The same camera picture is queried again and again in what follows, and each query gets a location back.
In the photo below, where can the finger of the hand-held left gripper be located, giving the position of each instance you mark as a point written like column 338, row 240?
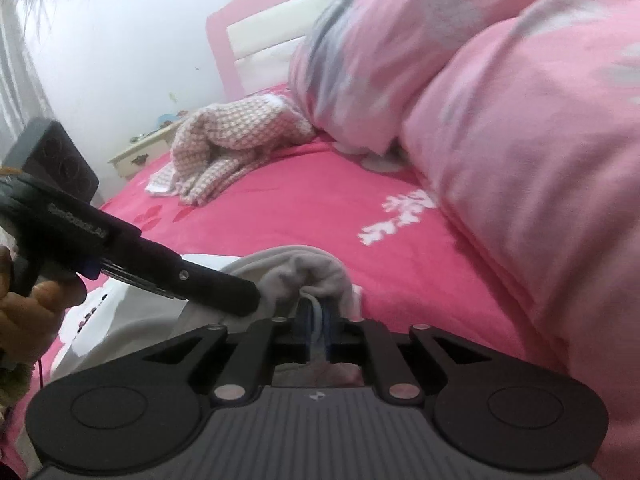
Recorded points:
column 210, row 285

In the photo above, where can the pink quilt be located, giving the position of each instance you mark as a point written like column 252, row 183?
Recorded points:
column 525, row 160

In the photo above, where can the pink white checkered garment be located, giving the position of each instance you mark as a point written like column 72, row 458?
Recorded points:
column 235, row 130

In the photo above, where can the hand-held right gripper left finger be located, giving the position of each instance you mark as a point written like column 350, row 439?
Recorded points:
column 302, row 330

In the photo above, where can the pink printed bed sheet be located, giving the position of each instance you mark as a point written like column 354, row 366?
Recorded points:
column 310, row 200

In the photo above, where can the cream nightstand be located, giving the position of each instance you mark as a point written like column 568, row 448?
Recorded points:
column 145, row 152

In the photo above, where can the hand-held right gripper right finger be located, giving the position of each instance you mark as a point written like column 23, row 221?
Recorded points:
column 327, row 330

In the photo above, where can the grey striped curtain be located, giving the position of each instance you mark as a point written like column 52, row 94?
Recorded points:
column 15, row 85

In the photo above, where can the person's left hand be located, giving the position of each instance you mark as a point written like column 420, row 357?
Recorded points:
column 30, row 320

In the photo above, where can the pink headboard with white padding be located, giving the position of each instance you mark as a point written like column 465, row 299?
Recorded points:
column 220, row 45

